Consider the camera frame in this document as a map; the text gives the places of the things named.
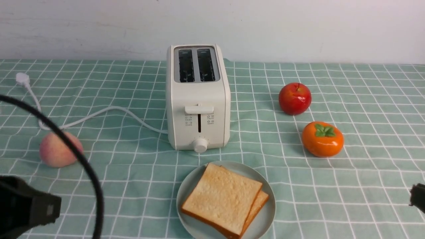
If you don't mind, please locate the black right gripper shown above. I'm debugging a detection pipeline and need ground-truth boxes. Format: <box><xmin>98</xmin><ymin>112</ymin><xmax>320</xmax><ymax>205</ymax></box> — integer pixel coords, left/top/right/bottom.
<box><xmin>409</xmin><ymin>183</ymin><xmax>425</xmax><ymax>213</ymax></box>

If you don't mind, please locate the white two-slot toaster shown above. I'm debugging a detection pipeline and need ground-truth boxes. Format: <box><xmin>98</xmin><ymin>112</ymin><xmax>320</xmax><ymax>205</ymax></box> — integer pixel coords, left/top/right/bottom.
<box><xmin>165</xmin><ymin>44</ymin><xmax>231</xmax><ymax>153</ymax></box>

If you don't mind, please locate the pink peach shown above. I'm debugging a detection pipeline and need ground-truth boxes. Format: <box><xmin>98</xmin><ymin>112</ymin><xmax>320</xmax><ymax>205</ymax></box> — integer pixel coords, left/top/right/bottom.
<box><xmin>39</xmin><ymin>132</ymin><xmax>77</xmax><ymax>168</ymax></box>

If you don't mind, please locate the white toaster power cable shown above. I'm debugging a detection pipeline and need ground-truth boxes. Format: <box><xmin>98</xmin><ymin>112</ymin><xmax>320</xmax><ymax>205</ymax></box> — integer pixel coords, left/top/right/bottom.
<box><xmin>16</xmin><ymin>73</ymin><xmax>169</xmax><ymax>135</ymax></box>

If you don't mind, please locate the orange persimmon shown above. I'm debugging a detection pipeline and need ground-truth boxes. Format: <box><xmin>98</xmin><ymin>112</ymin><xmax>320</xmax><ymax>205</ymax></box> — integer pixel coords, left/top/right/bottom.
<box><xmin>301</xmin><ymin>121</ymin><xmax>344</xmax><ymax>158</ymax></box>

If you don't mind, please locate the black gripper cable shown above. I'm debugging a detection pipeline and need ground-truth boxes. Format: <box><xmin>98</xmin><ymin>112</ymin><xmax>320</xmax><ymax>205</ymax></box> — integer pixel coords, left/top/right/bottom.
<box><xmin>0</xmin><ymin>94</ymin><xmax>105</xmax><ymax>239</ymax></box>

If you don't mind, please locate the toasted bread slice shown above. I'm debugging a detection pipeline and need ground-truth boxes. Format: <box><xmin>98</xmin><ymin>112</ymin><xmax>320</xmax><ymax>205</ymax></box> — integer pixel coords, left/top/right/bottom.
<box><xmin>181</xmin><ymin>163</ymin><xmax>263</xmax><ymax>239</ymax></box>
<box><xmin>204</xmin><ymin>163</ymin><xmax>270</xmax><ymax>239</ymax></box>

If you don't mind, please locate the red apple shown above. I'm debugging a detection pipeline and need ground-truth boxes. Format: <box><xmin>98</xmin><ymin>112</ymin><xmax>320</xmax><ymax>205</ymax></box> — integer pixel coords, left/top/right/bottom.
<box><xmin>278</xmin><ymin>83</ymin><xmax>312</xmax><ymax>116</ymax></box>

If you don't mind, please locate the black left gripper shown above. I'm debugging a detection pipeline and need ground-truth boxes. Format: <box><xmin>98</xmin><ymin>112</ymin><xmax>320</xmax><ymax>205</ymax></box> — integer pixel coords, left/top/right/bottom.
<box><xmin>0</xmin><ymin>176</ymin><xmax>62</xmax><ymax>239</ymax></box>

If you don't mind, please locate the light green round plate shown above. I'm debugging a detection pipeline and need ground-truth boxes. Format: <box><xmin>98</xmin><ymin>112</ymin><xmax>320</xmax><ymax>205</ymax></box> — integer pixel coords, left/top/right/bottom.
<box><xmin>176</xmin><ymin>161</ymin><xmax>276</xmax><ymax>239</ymax></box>

